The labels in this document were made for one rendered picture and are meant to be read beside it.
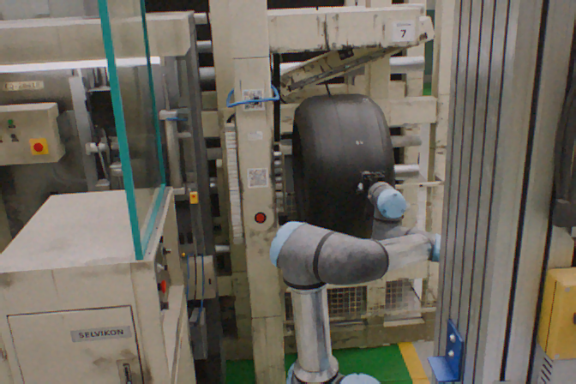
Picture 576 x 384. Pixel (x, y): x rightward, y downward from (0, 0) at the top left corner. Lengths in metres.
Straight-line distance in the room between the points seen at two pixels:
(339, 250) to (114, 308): 0.60
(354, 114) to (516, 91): 1.22
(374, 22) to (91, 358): 1.57
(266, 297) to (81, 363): 0.92
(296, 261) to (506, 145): 0.59
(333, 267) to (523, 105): 0.56
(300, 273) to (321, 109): 0.86
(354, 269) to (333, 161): 0.73
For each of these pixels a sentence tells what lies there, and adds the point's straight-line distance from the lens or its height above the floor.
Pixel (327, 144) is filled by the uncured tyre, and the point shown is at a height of 1.37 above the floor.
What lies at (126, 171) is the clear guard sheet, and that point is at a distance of 1.32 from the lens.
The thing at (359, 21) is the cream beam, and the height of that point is 1.74.
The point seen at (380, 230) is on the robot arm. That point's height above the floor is 1.22.
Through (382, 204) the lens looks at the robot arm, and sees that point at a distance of 1.54.
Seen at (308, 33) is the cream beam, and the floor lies 1.71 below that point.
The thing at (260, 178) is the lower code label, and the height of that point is 1.22.
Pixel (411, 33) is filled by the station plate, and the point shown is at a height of 1.69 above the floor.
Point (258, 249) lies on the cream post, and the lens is 2.17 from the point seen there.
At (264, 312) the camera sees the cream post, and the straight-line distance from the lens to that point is 2.31.
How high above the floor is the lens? 1.87
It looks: 20 degrees down
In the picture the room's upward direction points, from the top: 2 degrees counter-clockwise
